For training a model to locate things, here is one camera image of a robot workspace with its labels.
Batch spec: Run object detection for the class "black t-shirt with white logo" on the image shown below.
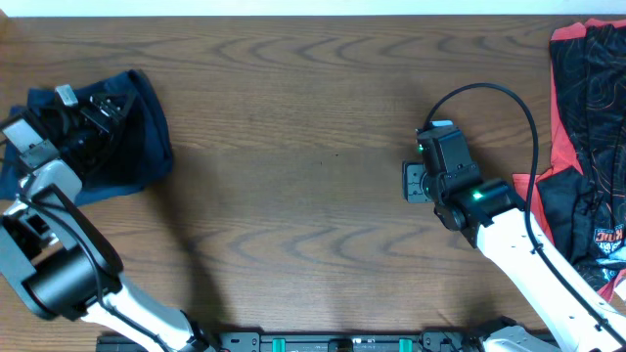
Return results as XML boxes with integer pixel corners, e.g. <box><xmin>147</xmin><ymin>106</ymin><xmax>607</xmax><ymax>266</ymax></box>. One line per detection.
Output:
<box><xmin>38</xmin><ymin>94</ymin><xmax>128</xmax><ymax>178</ymax></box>

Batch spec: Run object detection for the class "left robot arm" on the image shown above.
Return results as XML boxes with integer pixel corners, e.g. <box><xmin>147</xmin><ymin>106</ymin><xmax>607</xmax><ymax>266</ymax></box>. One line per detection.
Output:
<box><xmin>1</xmin><ymin>85</ymin><xmax>220</xmax><ymax>351</ymax></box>

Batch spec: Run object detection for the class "red orange garment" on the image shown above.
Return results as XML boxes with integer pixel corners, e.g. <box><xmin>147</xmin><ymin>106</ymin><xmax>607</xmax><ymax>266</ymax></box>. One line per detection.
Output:
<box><xmin>511</xmin><ymin>18</ymin><xmax>626</xmax><ymax>302</ymax></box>

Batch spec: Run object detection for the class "black garment with orange lines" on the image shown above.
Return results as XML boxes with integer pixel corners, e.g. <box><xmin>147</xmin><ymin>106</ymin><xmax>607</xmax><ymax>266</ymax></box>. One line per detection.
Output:
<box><xmin>535</xmin><ymin>23</ymin><xmax>626</xmax><ymax>292</ymax></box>

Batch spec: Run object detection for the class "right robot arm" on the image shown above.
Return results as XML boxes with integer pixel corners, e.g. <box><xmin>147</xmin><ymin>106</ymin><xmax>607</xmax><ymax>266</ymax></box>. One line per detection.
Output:
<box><xmin>403</xmin><ymin>121</ymin><xmax>625</xmax><ymax>351</ymax></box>

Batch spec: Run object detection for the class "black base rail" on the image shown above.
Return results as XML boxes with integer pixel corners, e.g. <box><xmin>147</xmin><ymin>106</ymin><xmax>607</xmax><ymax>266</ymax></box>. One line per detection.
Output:
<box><xmin>95</xmin><ymin>330</ymin><xmax>559</xmax><ymax>352</ymax></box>

